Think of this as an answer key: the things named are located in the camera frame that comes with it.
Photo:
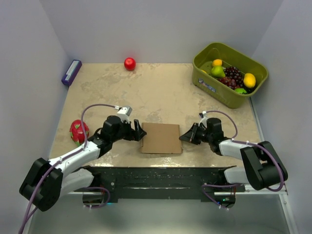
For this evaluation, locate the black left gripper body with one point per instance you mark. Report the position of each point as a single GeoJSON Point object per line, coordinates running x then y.
{"type": "Point", "coordinates": [126, 132]}

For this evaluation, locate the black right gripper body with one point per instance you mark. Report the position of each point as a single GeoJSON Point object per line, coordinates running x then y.
{"type": "Point", "coordinates": [202, 135]}

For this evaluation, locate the brown cardboard box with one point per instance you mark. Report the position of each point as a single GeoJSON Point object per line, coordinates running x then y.
{"type": "Point", "coordinates": [161, 139]}

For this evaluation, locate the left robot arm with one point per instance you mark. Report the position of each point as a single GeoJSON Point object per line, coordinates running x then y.
{"type": "Point", "coordinates": [48, 180]}

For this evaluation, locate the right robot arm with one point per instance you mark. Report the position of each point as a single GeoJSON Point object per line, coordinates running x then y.
{"type": "Point", "coordinates": [262, 169]}

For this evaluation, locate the purple rectangular box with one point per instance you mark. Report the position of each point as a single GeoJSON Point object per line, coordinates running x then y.
{"type": "Point", "coordinates": [71, 72]}

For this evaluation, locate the red dragon fruit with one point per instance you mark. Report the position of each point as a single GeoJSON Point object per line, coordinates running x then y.
{"type": "Point", "coordinates": [76, 132]}

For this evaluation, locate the green apple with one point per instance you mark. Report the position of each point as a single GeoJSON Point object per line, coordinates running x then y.
{"type": "Point", "coordinates": [241, 91]}

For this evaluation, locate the dark purple grapes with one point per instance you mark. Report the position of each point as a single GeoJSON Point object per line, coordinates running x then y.
{"type": "Point", "coordinates": [233, 78]}

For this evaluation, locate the green pear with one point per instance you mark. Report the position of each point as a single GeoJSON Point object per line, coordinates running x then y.
{"type": "Point", "coordinates": [218, 72]}

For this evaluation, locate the red apple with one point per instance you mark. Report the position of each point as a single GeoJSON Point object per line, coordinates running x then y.
{"type": "Point", "coordinates": [130, 64]}

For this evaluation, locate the yellow lemon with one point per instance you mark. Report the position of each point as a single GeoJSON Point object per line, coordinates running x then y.
{"type": "Point", "coordinates": [249, 80]}

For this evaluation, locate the orange fruit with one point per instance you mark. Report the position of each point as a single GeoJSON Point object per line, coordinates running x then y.
{"type": "Point", "coordinates": [217, 62]}

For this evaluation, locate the green plastic tub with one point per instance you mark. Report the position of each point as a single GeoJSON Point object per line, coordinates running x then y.
{"type": "Point", "coordinates": [203, 79]}

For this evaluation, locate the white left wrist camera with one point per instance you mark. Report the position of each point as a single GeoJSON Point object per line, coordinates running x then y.
{"type": "Point", "coordinates": [124, 113]}

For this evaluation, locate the aluminium frame rail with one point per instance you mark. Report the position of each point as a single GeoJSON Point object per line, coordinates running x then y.
{"type": "Point", "coordinates": [48, 180]}

